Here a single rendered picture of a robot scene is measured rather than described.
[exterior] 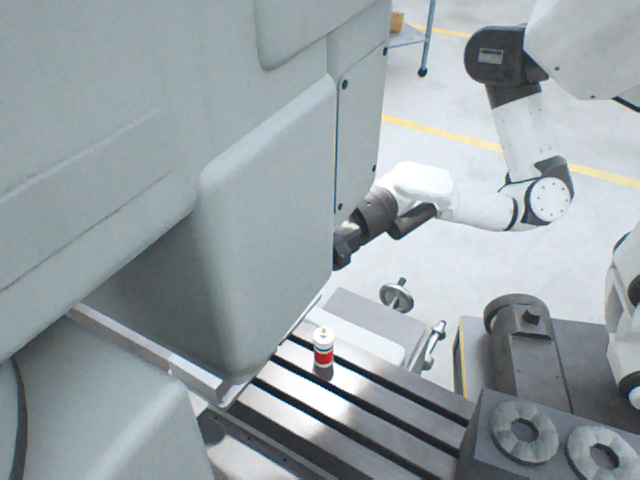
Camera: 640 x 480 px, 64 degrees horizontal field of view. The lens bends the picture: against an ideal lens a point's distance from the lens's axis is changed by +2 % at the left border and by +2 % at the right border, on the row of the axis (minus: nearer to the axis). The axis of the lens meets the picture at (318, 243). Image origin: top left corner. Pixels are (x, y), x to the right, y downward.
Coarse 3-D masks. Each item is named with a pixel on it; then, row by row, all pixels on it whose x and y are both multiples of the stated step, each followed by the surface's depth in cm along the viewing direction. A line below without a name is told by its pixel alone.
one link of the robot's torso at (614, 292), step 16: (608, 272) 120; (608, 288) 120; (624, 288) 114; (608, 304) 122; (624, 304) 111; (608, 320) 125; (624, 320) 111; (624, 336) 112; (608, 352) 133; (624, 352) 119; (624, 368) 122; (624, 384) 124
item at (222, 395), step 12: (312, 300) 113; (288, 336) 107; (276, 348) 104; (168, 360) 95; (180, 360) 95; (180, 372) 96; (192, 372) 93; (204, 372) 93; (192, 384) 96; (204, 384) 92; (216, 384) 91; (228, 384) 95; (204, 396) 96; (216, 396) 93; (228, 396) 95; (228, 408) 95
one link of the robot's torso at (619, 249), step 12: (636, 228) 106; (624, 240) 109; (636, 240) 105; (612, 252) 114; (624, 252) 108; (636, 252) 104; (624, 264) 107; (636, 264) 104; (624, 276) 107; (636, 276) 103; (636, 288) 103; (636, 300) 105
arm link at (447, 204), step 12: (396, 168) 85; (408, 168) 85; (420, 168) 86; (432, 168) 87; (396, 180) 84; (408, 180) 84; (420, 180) 85; (432, 180) 85; (444, 180) 86; (396, 192) 85; (408, 192) 83; (420, 192) 84; (432, 192) 84; (444, 192) 85; (456, 192) 87; (444, 204) 86; (456, 204) 88; (444, 216) 89
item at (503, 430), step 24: (480, 408) 75; (504, 408) 74; (528, 408) 74; (552, 408) 75; (480, 432) 72; (504, 432) 71; (528, 432) 72; (552, 432) 71; (576, 432) 71; (600, 432) 71; (624, 432) 73; (480, 456) 70; (504, 456) 70; (528, 456) 69; (552, 456) 69; (576, 456) 69; (600, 456) 70; (624, 456) 69
